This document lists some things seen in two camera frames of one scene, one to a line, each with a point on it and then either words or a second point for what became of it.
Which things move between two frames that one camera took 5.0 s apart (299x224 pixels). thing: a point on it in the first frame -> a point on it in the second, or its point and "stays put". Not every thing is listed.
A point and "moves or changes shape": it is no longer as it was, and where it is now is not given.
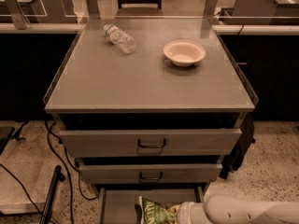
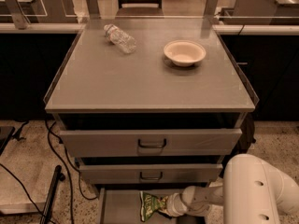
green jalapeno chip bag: x=154 y=213 moves or changes shape
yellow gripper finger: x=175 y=209 -> x=163 y=202
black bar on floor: x=57 y=177 stays put
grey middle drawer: x=145 y=174 stays put
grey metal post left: x=18 y=16 stays put
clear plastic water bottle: x=116 y=36 stays put
